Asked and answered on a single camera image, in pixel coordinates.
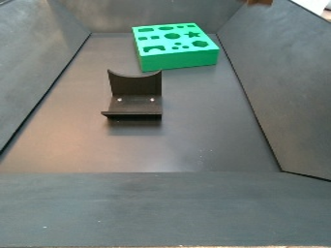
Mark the green shape-sorting board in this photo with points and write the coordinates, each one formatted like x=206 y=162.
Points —
x=174 y=46

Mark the dark curved arch block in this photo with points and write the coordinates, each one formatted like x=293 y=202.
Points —
x=135 y=95

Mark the brown star-shaped peg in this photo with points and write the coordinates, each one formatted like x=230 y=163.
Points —
x=264 y=2

